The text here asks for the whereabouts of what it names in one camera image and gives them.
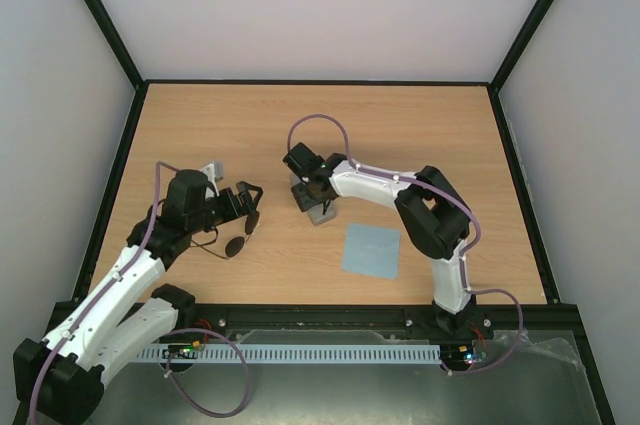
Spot black round sunglasses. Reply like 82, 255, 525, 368
189, 209, 262, 261

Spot light blue cleaning cloth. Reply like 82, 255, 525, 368
341, 223, 401, 280

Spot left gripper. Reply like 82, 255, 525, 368
189, 181, 264, 234

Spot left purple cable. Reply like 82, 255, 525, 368
28, 160, 251, 425

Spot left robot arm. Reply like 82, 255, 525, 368
13, 164, 263, 424

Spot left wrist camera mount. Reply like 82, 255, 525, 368
200, 161, 224, 192

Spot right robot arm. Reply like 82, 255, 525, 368
283, 142, 476, 339

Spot black front mounting rail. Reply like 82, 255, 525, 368
49, 300, 584, 341

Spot black aluminium frame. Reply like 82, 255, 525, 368
47, 0, 615, 424

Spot grey glasses case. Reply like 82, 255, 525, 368
289, 174, 337, 226

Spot light blue slotted cable duct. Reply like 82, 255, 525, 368
133, 344, 441, 365

